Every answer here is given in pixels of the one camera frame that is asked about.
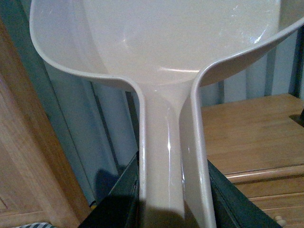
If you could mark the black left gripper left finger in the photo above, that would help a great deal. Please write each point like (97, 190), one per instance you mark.
(120, 208)

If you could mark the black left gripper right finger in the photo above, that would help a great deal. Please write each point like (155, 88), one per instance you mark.
(232, 208)

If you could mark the beige plastic dustpan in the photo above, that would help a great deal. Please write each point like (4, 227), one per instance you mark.
(164, 50)

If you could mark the wooden nightstand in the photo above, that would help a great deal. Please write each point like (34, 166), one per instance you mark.
(259, 147)

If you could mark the black white checkered bedsheet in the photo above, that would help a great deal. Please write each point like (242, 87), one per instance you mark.
(36, 225)

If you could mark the wooden bed headboard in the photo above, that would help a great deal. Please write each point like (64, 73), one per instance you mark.
(37, 183)

